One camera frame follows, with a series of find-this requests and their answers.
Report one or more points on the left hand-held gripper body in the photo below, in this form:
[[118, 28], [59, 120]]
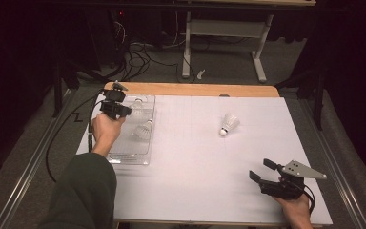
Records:
[[111, 106]]

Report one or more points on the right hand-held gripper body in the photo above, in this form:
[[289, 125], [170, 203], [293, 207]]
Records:
[[284, 188]]

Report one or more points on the clear plastic storage box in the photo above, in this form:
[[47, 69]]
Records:
[[130, 149]]

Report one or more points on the person's left hand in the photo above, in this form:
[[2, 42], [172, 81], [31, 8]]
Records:
[[105, 133]]

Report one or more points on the person's right hand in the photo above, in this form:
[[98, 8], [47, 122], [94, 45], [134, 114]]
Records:
[[297, 213]]

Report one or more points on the black metal stand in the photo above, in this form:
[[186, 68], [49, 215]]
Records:
[[58, 92], [319, 101]]

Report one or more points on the small white floor scrap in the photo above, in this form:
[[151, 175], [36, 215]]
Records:
[[200, 74]]

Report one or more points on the aluminium floor rail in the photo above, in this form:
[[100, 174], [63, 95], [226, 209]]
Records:
[[28, 176], [338, 181]]

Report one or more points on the white metal desk frame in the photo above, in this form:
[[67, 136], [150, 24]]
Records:
[[225, 28]]

